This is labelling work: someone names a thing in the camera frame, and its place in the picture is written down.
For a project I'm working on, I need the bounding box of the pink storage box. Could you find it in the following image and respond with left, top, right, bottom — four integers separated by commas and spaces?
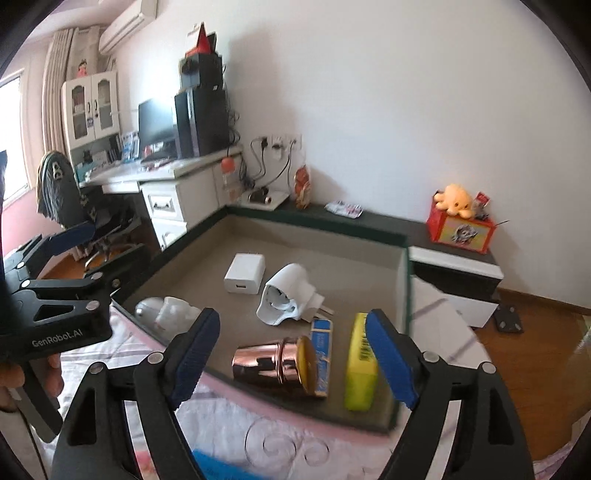
111, 205, 411, 435

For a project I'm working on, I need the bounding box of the black floor scale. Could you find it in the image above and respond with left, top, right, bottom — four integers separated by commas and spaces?
493, 305, 526, 334

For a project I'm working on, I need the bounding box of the bright blue flat pack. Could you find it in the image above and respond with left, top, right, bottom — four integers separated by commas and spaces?
191, 449, 262, 480

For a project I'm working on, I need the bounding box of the dark jacket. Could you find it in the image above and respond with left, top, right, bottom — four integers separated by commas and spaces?
36, 151, 88, 227

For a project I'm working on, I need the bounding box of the beige curtain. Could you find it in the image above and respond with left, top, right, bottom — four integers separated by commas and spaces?
41, 28, 100, 158

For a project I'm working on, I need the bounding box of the white air conditioner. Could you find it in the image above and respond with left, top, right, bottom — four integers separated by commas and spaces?
98, 0, 158, 54

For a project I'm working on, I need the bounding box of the blue and white box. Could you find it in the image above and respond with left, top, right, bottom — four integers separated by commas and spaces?
121, 131, 140, 161

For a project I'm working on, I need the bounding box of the yellow octopus plush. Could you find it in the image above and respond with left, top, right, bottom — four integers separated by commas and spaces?
434, 184, 475, 219

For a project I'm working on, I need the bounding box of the black office chair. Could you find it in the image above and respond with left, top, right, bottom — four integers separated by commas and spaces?
37, 152, 148, 273

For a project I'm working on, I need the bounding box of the blue printed small box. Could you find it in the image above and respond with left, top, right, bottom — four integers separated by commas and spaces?
309, 318, 334, 398

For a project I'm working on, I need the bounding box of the red desk calendar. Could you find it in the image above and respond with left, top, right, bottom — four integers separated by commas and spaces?
186, 22, 218, 58

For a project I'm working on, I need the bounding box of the orange cap bottle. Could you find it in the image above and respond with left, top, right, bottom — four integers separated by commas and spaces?
220, 157, 241, 204

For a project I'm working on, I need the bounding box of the white charger block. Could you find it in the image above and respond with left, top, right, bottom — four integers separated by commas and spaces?
224, 253, 267, 295

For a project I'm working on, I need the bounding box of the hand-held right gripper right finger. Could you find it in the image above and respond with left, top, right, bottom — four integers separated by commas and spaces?
365, 308, 539, 480

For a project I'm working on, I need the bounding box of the black computer tower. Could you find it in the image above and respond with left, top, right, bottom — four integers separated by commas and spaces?
174, 87, 230, 158

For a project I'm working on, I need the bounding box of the printed flat packet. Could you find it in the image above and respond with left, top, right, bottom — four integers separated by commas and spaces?
324, 200, 365, 217

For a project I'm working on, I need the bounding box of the yellow small box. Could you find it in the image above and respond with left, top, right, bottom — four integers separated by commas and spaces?
344, 313, 382, 411

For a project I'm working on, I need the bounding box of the white plug adapter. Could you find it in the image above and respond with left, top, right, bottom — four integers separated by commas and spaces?
256, 263, 335, 328

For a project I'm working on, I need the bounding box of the window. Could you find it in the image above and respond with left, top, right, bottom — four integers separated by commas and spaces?
0, 69, 26, 208

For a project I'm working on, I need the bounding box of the black power cable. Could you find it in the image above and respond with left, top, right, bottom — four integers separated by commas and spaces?
240, 138, 269, 192

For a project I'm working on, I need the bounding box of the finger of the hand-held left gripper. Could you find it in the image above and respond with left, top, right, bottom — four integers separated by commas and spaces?
4, 220, 96, 276
19, 244, 152, 308

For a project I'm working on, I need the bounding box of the white round gadget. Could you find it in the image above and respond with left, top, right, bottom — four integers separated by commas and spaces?
134, 296, 166, 329

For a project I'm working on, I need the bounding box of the white glass door cabinet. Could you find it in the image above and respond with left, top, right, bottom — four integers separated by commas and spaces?
61, 69, 122, 153

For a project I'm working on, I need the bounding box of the black speaker box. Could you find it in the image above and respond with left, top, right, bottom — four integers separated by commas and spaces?
179, 53, 223, 90

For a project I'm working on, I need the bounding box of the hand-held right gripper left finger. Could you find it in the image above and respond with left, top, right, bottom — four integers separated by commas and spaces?
52, 307, 221, 480

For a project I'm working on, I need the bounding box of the red printed box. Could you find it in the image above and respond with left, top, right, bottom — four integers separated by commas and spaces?
426, 196, 497, 256

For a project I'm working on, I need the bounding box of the black computer monitor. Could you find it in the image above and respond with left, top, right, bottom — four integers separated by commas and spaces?
137, 98, 178, 151

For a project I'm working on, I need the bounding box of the striped white quilt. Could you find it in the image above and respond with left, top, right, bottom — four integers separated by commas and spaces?
46, 300, 490, 480

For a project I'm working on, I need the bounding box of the rose gold metal cup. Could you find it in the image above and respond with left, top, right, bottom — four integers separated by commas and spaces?
231, 335, 319, 398

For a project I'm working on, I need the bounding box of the white desk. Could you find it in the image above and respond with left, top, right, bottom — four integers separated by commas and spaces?
76, 143, 245, 252

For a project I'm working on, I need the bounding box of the person's left hand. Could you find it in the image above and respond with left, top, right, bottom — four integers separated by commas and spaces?
0, 362, 27, 411

